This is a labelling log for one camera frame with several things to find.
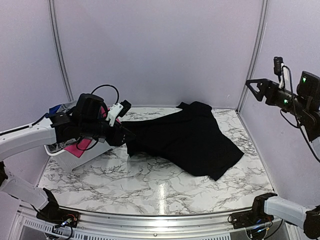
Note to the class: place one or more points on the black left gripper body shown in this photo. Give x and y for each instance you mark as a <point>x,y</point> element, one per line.
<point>113,139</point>

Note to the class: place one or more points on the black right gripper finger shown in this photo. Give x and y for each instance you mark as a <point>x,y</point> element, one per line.
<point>258,91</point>
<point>260,82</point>

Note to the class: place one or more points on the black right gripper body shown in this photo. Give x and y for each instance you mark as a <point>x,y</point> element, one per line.
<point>274,100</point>

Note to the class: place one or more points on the black t-shirt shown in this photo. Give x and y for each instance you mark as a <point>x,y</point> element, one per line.
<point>190,138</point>

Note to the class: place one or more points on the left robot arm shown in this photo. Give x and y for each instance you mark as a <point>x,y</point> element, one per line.
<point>46,131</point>

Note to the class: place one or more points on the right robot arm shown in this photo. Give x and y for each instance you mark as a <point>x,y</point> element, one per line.
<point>304,105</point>

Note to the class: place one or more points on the white plastic laundry basket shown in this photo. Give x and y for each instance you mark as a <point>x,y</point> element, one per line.
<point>80,157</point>

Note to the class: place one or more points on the pink garment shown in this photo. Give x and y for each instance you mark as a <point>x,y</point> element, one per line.
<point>90,128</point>

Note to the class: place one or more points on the grey garment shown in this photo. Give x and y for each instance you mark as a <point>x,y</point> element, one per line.
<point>56,147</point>

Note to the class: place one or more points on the blue garment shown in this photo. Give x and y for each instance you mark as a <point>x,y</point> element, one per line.
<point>53,110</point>

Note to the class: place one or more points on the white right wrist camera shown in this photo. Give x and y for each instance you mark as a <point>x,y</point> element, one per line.
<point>280,72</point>

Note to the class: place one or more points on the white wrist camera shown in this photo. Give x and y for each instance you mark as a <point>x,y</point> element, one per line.
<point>117,110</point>
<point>280,72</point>

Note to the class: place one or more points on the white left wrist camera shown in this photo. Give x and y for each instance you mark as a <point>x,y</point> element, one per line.
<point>117,110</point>

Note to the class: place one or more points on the left aluminium corner post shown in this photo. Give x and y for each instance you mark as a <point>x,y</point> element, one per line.
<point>58,49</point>

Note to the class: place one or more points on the aluminium corner post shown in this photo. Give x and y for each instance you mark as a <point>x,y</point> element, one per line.
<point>58,49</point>
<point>255,52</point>

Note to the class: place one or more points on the right aluminium corner post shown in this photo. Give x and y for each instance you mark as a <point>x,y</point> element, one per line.
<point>255,52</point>

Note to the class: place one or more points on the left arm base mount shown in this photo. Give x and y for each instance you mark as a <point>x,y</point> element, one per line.
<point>60,217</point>

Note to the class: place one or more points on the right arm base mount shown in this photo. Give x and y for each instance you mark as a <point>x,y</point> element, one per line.
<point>249,218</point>

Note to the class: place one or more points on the aluminium front frame rail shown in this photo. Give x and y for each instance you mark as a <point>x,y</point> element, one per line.
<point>109,226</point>

